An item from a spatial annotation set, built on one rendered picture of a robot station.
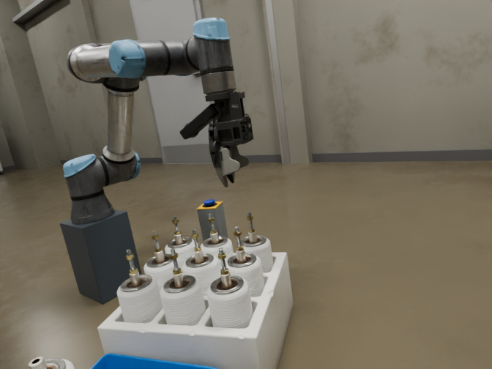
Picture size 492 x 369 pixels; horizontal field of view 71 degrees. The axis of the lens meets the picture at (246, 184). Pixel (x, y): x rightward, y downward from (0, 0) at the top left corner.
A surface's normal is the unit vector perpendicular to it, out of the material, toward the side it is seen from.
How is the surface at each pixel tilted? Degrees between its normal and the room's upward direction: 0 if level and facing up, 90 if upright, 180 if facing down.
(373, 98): 90
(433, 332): 0
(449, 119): 90
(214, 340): 90
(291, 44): 90
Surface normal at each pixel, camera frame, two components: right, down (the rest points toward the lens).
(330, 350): -0.15, -0.96
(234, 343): -0.27, 0.26
